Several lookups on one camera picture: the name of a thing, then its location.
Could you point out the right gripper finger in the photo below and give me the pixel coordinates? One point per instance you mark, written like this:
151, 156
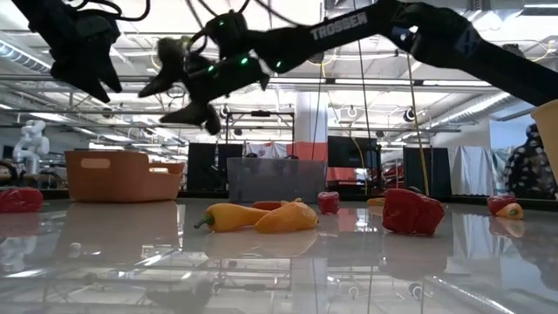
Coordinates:
170, 65
196, 114

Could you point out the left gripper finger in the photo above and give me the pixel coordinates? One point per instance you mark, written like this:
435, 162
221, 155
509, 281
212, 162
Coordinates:
89, 87
112, 76

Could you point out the grey translucent plastic basket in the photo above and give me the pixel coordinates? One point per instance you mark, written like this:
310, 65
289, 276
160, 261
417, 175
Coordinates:
274, 181

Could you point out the yellow-orange chili pepper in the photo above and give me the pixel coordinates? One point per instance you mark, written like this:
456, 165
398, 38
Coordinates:
235, 217

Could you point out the red bell pepper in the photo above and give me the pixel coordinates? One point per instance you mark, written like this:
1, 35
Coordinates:
412, 213
500, 201
19, 200
328, 202

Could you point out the orange chili pepper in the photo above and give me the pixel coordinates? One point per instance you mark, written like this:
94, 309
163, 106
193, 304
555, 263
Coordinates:
287, 218
511, 212

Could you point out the red-orange chili pepper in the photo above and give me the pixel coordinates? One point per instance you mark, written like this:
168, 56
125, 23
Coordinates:
376, 202

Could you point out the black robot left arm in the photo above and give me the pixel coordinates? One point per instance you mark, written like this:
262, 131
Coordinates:
39, 17

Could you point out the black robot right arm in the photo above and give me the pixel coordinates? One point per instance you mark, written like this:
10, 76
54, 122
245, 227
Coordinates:
436, 39

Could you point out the black upright panel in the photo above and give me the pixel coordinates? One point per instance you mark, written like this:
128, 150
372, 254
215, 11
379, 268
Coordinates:
230, 150
436, 170
201, 168

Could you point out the white printed cloth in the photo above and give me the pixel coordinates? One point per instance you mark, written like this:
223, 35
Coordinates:
261, 150

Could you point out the white robot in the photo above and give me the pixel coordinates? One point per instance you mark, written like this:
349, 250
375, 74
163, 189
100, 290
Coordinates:
32, 144

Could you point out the white pillar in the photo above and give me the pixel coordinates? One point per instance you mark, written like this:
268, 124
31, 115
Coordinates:
305, 118

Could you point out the orange plastic basket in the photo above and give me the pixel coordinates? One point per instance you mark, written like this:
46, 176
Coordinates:
122, 183

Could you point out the red-orange panel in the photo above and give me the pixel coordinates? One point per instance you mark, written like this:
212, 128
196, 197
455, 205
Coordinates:
305, 152

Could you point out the black monitor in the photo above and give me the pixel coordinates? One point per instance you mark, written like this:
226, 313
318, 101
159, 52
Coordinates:
349, 152

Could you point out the white hanging cloth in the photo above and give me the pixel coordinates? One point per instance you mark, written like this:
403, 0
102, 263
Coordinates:
471, 170

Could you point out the patterned hanging cloth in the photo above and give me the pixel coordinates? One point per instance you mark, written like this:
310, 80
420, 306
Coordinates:
500, 170

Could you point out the person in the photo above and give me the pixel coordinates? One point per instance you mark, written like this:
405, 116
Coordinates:
529, 170

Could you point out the black frame stand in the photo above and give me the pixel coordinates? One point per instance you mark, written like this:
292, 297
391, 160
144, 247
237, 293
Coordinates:
260, 113

